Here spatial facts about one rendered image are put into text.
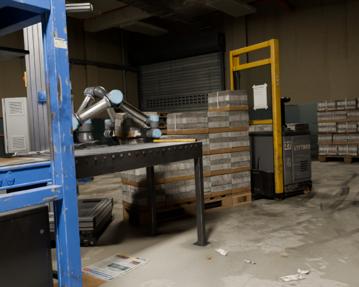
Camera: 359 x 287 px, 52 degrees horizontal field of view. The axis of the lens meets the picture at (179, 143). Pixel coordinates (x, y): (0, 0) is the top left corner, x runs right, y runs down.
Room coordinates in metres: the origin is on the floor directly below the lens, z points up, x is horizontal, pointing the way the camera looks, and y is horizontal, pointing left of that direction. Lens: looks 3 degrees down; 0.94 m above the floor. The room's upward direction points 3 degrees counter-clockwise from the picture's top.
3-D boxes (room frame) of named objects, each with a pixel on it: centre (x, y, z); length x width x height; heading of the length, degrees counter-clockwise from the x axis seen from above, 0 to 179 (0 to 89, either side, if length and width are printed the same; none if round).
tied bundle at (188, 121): (3.99, -0.09, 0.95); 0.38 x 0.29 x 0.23; 33
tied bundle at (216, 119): (4.15, -0.33, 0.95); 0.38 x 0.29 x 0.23; 33
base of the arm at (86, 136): (3.57, 0.90, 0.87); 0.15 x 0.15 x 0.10
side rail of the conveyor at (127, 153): (2.34, 0.24, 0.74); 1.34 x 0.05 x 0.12; 143
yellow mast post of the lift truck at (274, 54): (4.28, -1.12, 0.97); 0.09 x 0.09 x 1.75; 34
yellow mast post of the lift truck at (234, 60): (4.83, -0.76, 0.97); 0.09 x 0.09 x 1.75; 34
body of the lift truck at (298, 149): (4.76, -1.25, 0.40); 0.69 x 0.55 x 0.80; 34
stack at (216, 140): (3.91, 0.03, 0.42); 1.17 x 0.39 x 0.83; 124
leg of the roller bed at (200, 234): (2.86, -0.14, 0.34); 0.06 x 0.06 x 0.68; 53
